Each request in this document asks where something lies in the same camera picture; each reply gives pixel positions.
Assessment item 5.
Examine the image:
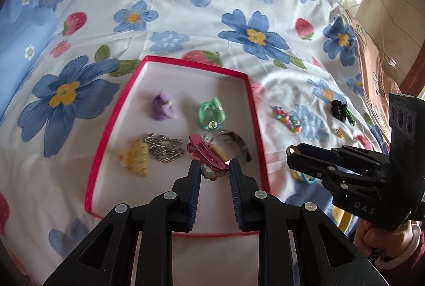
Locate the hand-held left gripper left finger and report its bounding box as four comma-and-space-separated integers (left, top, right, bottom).
43, 160, 202, 286

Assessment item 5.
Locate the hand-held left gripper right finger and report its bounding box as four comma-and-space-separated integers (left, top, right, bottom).
229, 158, 389, 286

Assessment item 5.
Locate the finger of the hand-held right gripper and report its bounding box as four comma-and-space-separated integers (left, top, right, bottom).
297, 143, 389, 174
287, 148, 386, 197

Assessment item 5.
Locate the pink hair clip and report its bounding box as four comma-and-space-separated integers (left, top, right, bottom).
186, 134, 230, 170

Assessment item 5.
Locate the silver chain bracelet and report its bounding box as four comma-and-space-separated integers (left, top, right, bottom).
143, 133, 186, 163

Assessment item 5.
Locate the yellow hair claw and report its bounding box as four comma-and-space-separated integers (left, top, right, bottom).
117, 138, 150, 178

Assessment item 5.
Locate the green bow hair clip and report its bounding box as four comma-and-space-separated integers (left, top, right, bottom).
197, 97, 228, 127

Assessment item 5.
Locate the purple bow hair clip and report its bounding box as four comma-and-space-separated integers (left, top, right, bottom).
151, 90, 179, 121

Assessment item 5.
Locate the red jewelry box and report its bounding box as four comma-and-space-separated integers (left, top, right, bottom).
84, 55, 271, 237

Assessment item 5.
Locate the person's right forearm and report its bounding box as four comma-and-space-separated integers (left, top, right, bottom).
368, 226, 425, 276

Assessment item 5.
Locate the person's right hand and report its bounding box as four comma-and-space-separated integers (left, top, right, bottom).
352, 218, 415, 260

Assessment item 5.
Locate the black scrunchie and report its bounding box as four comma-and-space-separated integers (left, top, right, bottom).
331, 99, 347, 122

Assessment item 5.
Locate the pink printed blanket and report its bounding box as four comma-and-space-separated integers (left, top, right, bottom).
342, 4, 404, 154

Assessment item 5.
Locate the blue floral quilt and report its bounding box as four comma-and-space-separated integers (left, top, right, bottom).
0, 0, 392, 286

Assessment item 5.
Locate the light blue flower pillow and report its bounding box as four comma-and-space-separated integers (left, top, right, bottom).
0, 0, 63, 121

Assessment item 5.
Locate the colourful beaded bracelet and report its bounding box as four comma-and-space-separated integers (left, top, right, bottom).
272, 106, 303, 134

